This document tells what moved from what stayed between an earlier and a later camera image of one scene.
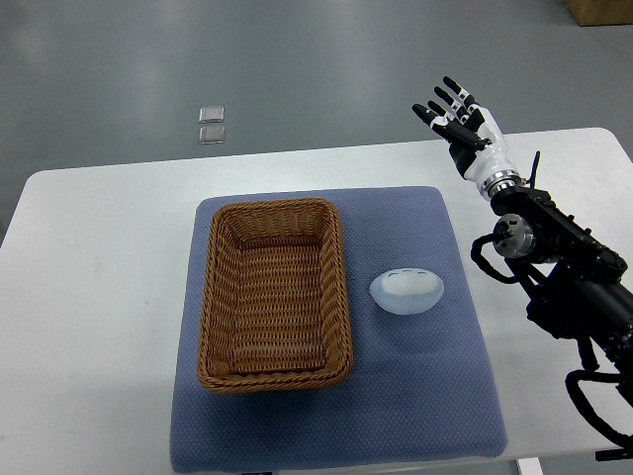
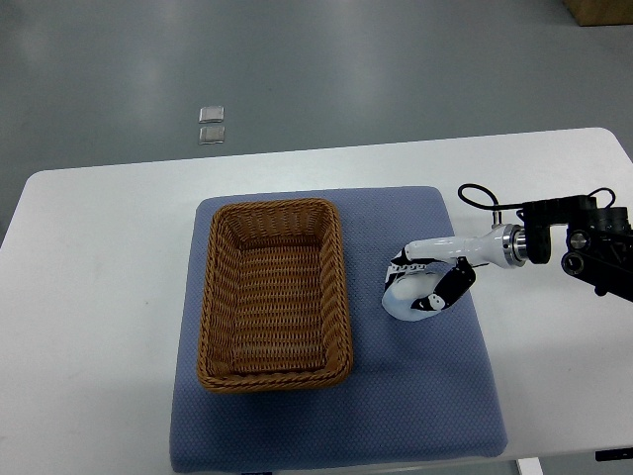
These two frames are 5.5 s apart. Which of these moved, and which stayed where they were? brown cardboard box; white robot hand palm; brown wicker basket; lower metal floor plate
Moved: white robot hand palm
Stayed: brown wicker basket; brown cardboard box; lower metal floor plate
